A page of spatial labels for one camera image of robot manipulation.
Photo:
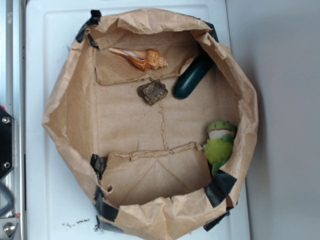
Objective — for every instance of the dark green plastic pickle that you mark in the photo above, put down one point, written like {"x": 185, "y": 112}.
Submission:
{"x": 189, "y": 80}

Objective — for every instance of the green plush frog toy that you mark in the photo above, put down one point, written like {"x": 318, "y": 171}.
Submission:
{"x": 219, "y": 146}

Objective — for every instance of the aluminium frame rail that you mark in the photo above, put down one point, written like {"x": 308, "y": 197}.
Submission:
{"x": 13, "y": 224}

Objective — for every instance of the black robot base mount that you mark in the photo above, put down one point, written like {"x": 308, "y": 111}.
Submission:
{"x": 6, "y": 143}

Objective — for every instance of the brown paper bag tray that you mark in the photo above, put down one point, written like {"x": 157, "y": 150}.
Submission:
{"x": 143, "y": 166}

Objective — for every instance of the orange spiral seashell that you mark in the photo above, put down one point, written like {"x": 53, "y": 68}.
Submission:
{"x": 142, "y": 59}

